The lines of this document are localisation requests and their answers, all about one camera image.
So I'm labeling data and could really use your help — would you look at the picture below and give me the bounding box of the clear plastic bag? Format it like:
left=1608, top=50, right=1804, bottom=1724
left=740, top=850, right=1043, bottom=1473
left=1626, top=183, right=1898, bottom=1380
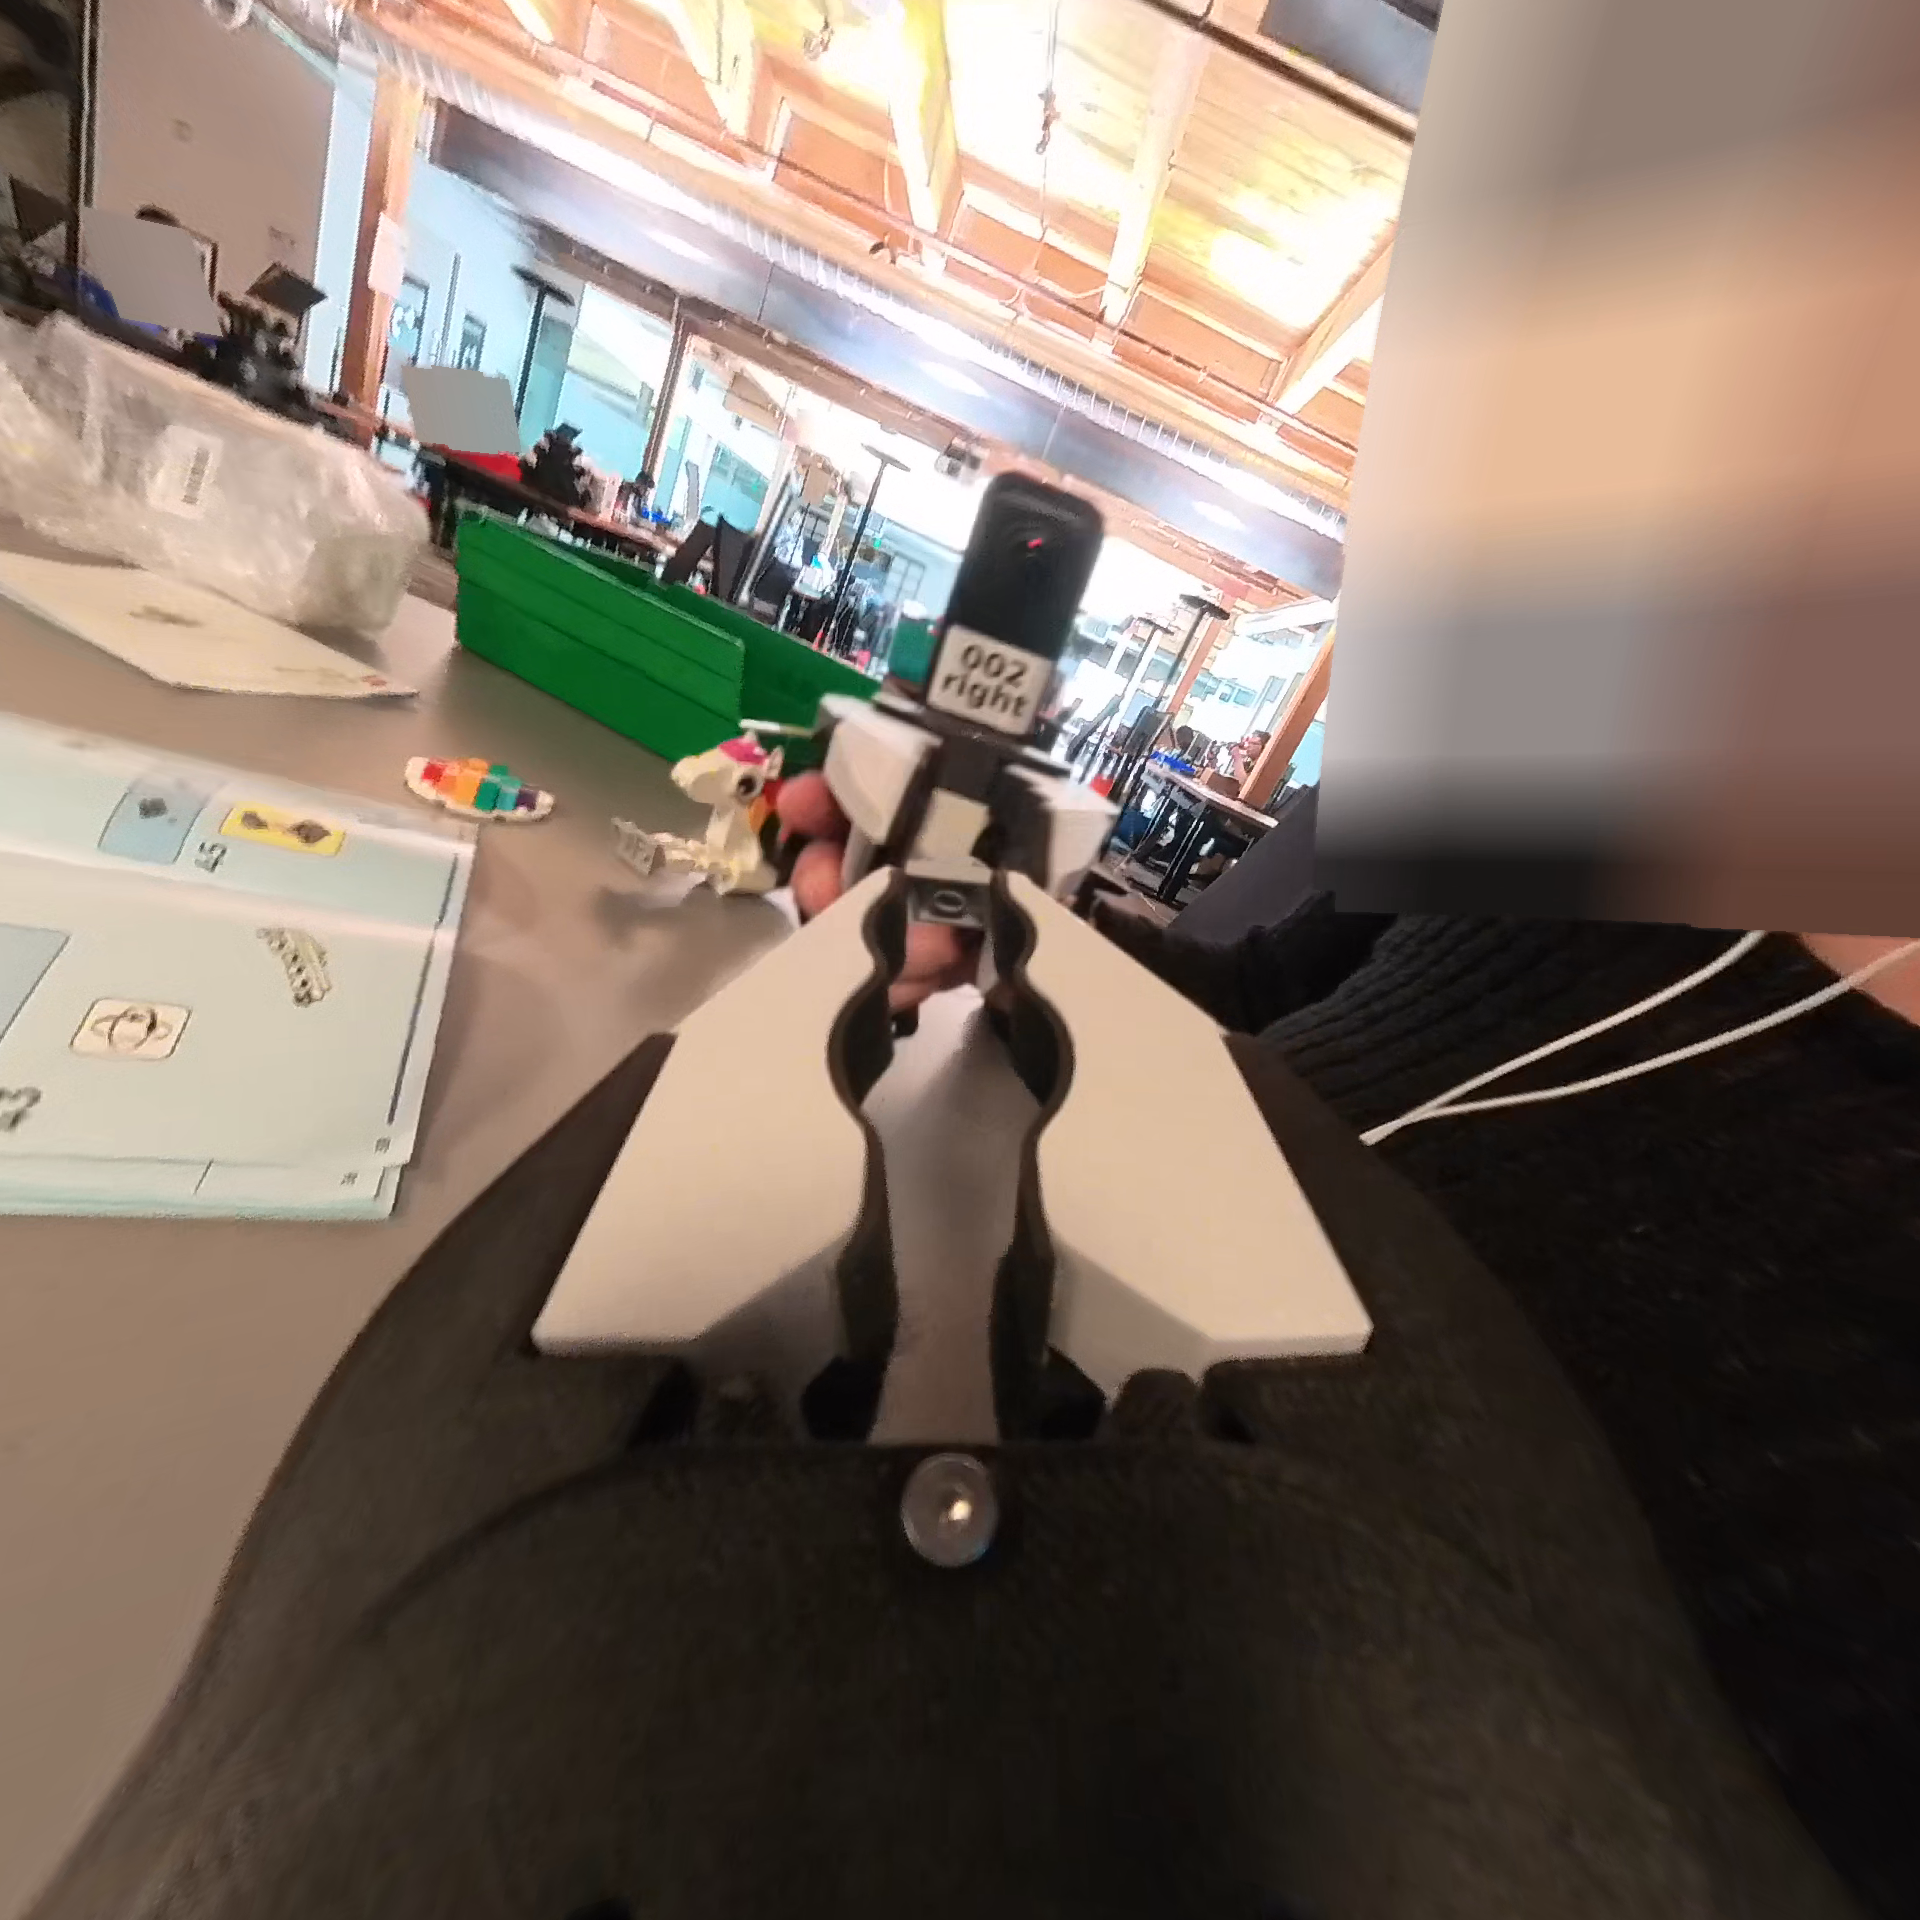
left=0, top=316, right=432, bottom=633

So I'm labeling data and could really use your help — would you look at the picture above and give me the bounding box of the white lego unicorn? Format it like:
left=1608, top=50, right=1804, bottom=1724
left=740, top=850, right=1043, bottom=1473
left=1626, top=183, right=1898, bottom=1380
left=669, top=720, right=794, bottom=899

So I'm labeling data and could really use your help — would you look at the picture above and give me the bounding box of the person's right hand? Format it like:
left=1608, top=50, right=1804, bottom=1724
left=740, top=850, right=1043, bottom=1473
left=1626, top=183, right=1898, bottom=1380
left=777, top=767, right=973, bottom=1039

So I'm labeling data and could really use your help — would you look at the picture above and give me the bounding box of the white earphone cable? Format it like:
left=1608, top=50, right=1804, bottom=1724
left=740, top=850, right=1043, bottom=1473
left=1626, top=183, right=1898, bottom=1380
left=1361, top=928, right=1920, bottom=1148

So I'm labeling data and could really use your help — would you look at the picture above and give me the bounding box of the green plastic bin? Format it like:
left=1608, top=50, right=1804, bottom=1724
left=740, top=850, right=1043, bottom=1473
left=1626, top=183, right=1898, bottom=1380
left=456, top=508, right=886, bottom=769

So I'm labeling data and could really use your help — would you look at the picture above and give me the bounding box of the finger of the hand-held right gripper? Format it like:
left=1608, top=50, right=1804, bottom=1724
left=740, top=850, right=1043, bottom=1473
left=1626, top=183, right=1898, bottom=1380
left=818, top=696, right=944, bottom=890
left=993, top=758, right=1125, bottom=906

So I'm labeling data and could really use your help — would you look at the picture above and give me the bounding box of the open instruction booklet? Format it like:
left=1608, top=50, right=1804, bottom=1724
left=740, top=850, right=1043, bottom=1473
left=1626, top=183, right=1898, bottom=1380
left=0, top=711, right=481, bottom=1220

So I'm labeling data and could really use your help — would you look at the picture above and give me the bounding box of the white booklet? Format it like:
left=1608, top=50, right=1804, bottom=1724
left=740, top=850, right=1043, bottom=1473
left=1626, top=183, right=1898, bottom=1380
left=0, top=547, right=418, bottom=698

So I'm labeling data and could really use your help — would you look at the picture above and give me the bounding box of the rainbow lego plate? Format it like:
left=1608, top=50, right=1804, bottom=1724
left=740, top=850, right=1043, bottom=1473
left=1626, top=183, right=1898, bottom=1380
left=405, top=755, right=560, bottom=827

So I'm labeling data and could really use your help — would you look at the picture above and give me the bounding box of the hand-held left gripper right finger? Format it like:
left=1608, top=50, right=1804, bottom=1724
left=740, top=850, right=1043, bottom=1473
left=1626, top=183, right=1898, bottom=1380
left=984, top=874, right=1376, bottom=1420

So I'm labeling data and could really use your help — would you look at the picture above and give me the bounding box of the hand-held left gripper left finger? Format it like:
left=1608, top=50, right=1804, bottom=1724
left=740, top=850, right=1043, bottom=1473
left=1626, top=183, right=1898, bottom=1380
left=532, top=874, right=910, bottom=1412

